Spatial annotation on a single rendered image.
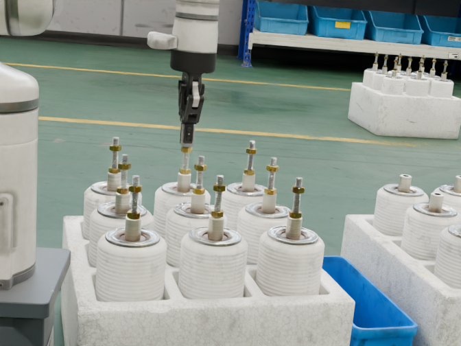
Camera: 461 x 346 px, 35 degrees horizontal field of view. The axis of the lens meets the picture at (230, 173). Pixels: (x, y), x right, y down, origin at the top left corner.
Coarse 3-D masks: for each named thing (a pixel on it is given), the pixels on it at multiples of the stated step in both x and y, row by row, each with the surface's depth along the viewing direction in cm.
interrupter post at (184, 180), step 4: (180, 176) 126; (184, 176) 126; (188, 176) 126; (180, 180) 126; (184, 180) 126; (188, 180) 127; (180, 184) 127; (184, 184) 126; (188, 184) 127; (180, 188) 127; (184, 188) 127; (188, 188) 127
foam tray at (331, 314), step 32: (64, 224) 127; (64, 288) 124; (256, 288) 107; (320, 288) 112; (64, 320) 123; (96, 320) 96; (128, 320) 97; (160, 320) 99; (192, 320) 100; (224, 320) 101; (256, 320) 102; (288, 320) 104; (320, 320) 105; (352, 320) 107
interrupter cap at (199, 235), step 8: (192, 232) 106; (200, 232) 107; (224, 232) 108; (232, 232) 108; (200, 240) 103; (208, 240) 103; (216, 240) 105; (224, 240) 104; (232, 240) 104; (240, 240) 105
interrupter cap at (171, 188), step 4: (164, 184) 129; (168, 184) 129; (172, 184) 130; (176, 184) 130; (192, 184) 131; (164, 188) 126; (168, 188) 127; (172, 188) 128; (176, 188) 128; (192, 188) 129; (168, 192) 125; (172, 192) 125; (176, 192) 125; (180, 192) 125; (184, 192) 125; (188, 192) 126; (188, 196) 124
